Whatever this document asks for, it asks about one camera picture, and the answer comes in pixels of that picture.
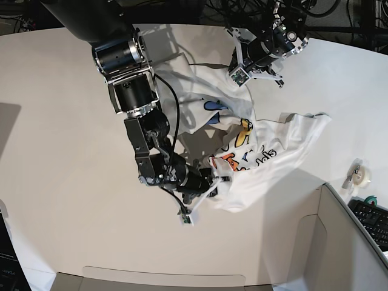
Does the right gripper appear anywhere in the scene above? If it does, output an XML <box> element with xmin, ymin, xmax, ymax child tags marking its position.
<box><xmin>177</xmin><ymin>160</ymin><xmax>232</xmax><ymax>209</ymax></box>

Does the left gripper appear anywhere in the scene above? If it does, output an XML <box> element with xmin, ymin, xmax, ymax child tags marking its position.
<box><xmin>225</xmin><ymin>27</ymin><xmax>284</xmax><ymax>88</ymax></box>

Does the white printed t-shirt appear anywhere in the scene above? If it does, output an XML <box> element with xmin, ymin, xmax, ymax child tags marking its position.
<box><xmin>155</xmin><ymin>54</ymin><xmax>331</xmax><ymax>213</ymax></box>

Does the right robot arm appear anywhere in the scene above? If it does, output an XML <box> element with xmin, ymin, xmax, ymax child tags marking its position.
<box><xmin>44</xmin><ymin>1</ymin><xmax>221</xmax><ymax>213</ymax></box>

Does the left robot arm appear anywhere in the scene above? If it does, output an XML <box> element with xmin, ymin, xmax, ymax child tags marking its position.
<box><xmin>221</xmin><ymin>1</ymin><xmax>309</xmax><ymax>88</ymax></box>

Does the grey cardboard box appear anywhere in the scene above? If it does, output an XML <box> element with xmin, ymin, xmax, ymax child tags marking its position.
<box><xmin>51</xmin><ymin>183</ymin><xmax>387</xmax><ymax>290</ymax></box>

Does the clear tape dispenser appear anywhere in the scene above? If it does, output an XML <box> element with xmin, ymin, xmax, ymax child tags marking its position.
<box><xmin>341</xmin><ymin>158</ymin><xmax>372</xmax><ymax>196</ymax></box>

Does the green tape roll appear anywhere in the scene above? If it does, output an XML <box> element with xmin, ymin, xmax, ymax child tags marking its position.
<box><xmin>364</xmin><ymin>195</ymin><xmax>378</xmax><ymax>206</ymax></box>

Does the black keyboard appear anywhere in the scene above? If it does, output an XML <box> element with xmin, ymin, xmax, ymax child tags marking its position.
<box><xmin>348</xmin><ymin>199</ymin><xmax>388</xmax><ymax>252</ymax></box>

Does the grey flat panel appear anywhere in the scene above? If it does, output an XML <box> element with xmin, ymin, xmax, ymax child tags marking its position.
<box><xmin>0</xmin><ymin>102</ymin><xmax>21</xmax><ymax>156</ymax></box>

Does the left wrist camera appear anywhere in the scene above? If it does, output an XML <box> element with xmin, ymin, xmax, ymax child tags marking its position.
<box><xmin>229</xmin><ymin>66</ymin><xmax>251</xmax><ymax>87</ymax></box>

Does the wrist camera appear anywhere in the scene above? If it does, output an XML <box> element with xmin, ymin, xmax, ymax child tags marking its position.
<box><xmin>229</xmin><ymin>66</ymin><xmax>251</xmax><ymax>87</ymax></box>
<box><xmin>178</xmin><ymin>212</ymin><xmax>196</xmax><ymax>226</ymax></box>

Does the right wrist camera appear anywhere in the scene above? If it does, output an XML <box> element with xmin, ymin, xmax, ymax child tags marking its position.
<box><xmin>178</xmin><ymin>212</ymin><xmax>196</xmax><ymax>226</ymax></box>

